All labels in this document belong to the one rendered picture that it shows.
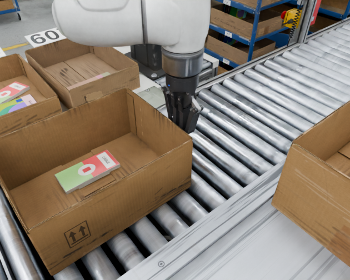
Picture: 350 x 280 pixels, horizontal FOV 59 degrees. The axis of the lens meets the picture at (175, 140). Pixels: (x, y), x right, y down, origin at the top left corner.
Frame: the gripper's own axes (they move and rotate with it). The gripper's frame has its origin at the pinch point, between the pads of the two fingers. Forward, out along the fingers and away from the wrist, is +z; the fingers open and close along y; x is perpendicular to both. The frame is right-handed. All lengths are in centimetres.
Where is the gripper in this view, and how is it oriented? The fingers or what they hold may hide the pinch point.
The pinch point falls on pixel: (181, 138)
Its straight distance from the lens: 82.0
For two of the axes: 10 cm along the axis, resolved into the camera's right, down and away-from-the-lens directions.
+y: -6.3, -5.2, 5.8
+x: -7.8, 4.1, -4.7
